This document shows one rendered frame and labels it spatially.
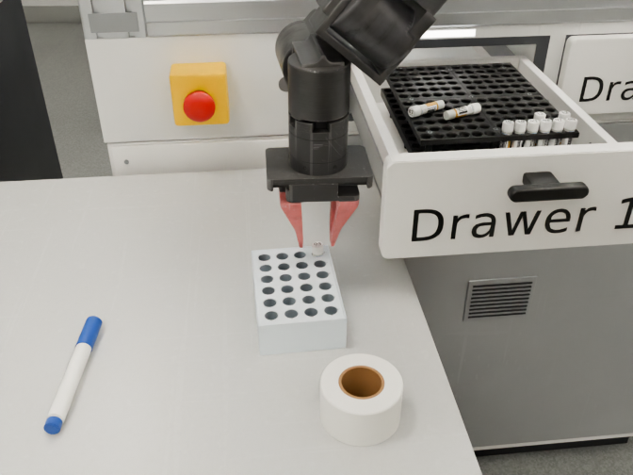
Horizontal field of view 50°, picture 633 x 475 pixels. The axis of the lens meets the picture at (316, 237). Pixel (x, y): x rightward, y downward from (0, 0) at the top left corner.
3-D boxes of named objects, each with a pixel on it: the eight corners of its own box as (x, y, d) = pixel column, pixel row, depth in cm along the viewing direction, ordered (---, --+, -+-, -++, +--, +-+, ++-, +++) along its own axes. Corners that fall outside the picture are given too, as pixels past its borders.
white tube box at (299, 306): (346, 348, 66) (347, 318, 64) (259, 355, 66) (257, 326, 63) (327, 271, 77) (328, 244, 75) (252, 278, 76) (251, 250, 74)
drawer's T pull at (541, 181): (588, 199, 63) (592, 186, 62) (510, 204, 62) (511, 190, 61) (572, 180, 66) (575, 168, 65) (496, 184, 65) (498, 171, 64)
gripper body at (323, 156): (266, 163, 71) (263, 96, 66) (363, 160, 71) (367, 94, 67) (267, 196, 65) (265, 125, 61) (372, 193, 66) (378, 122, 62)
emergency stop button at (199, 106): (216, 123, 87) (213, 93, 85) (185, 124, 87) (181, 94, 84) (217, 113, 89) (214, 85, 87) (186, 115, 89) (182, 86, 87)
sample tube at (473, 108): (447, 109, 76) (480, 102, 78) (441, 110, 77) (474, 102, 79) (449, 121, 76) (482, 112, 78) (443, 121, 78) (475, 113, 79)
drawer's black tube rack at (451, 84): (567, 184, 78) (579, 132, 74) (415, 192, 76) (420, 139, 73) (502, 106, 96) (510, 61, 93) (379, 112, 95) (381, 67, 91)
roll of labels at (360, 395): (302, 413, 60) (302, 380, 57) (358, 373, 64) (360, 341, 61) (361, 462, 55) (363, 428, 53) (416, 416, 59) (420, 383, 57)
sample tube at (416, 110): (446, 110, 79) (413, 119, 77) (438, 107, 80) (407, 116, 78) (446, 100, 79) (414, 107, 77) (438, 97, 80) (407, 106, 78)
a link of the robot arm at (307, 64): (292, 61, 58) (358, 57, 59) (282, 34, 64) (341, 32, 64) (293, 135, 62) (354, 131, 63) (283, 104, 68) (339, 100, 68)
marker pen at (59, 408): (62, 435, 58) (58, 423, 57) (43, 435, 58) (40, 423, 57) (104, 326, 69) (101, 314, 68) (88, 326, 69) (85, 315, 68)
